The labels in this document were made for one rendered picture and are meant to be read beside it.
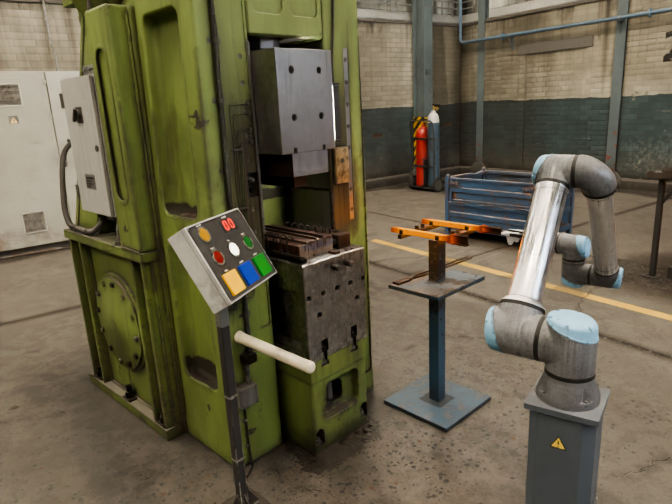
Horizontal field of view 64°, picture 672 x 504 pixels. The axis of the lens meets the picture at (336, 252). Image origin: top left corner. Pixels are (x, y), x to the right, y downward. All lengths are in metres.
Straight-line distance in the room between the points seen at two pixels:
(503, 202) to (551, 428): 4.29
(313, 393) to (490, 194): 4.03
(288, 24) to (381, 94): 8.00
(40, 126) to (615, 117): 8.28
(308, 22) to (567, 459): 1.93
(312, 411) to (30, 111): 5.59
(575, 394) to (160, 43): 2.02
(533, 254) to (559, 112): 8.63
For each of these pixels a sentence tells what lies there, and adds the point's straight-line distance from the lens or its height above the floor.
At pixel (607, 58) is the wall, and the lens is 10.08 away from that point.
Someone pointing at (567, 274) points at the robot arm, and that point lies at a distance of 2.49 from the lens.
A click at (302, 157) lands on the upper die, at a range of 2.24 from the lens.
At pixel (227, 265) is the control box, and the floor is 1.06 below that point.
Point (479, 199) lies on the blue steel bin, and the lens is 6.15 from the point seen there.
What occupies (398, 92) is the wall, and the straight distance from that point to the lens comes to 10.63.
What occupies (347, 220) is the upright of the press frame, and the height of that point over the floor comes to 0.99.
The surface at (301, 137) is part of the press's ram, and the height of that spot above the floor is 1.43.
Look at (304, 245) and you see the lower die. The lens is 2.28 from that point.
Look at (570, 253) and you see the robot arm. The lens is 2.46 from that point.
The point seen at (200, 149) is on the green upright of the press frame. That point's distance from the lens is 2.15.
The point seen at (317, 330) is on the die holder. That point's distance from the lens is 2.35.
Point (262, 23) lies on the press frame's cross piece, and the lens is 2.33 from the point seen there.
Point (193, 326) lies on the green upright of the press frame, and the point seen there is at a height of 0.58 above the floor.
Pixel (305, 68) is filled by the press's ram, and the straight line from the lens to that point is 2.26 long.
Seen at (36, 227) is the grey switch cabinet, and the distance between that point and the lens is 7.36.
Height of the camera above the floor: 1.54
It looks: 15 degrees down
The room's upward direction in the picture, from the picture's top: 3 degrees counter-clockwise
